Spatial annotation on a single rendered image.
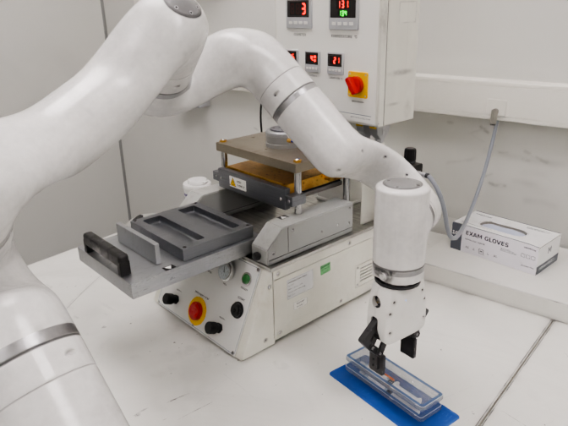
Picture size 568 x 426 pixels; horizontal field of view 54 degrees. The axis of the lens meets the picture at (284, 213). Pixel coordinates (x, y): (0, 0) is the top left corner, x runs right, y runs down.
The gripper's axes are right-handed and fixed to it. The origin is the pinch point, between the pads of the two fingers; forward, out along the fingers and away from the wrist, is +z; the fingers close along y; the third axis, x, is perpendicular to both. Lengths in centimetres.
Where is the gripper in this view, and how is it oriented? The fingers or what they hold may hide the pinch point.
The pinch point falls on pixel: (393, 356)
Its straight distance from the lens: 102.3
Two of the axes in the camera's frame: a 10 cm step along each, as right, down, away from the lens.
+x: -6.0, -2.7, 7.5
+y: 8.0, -2.3, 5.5
